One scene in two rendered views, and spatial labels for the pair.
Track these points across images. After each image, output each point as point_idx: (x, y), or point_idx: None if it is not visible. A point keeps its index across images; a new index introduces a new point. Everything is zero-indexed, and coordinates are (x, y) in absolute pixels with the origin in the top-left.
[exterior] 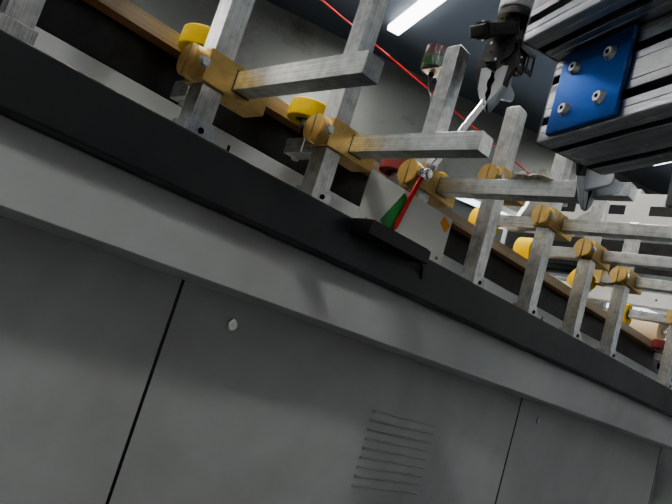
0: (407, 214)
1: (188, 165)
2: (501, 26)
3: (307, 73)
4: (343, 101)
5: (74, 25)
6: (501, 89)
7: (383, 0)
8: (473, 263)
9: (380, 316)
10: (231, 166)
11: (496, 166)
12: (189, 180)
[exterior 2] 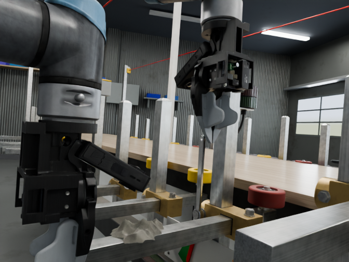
0: (197, 250)
1: (105, 226)
2: (185, 68)
3: None
4: (150, 178)
5: (147, 170)
6: (198, 120)
7: (159, 109)
8: None
9: None
10: (113, 225)
11: (318, 182)
12: (106, 233)
